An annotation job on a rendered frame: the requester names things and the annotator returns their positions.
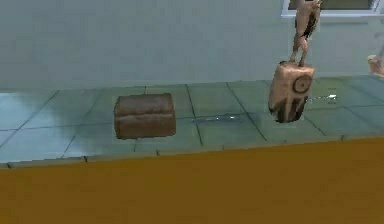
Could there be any silver flat utensil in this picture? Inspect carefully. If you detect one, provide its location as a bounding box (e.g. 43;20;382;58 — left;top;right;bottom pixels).
191;114;246;124
305;94;338;103

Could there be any brown bread loaf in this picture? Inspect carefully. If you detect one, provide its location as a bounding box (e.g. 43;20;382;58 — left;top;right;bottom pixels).
113;92;177;140

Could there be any orange tiled kitchen counter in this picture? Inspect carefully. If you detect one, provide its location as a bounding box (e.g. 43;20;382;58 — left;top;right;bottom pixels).
0;74;384;224

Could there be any tan wooden statue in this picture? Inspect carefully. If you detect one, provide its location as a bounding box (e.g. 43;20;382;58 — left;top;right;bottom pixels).
267;0;323;124

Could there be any white framed window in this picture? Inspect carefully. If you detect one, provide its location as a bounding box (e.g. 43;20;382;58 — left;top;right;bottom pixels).
280;0;384;19

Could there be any pale pink object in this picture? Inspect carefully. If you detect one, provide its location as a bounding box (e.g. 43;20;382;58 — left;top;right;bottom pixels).
366;54;384;77

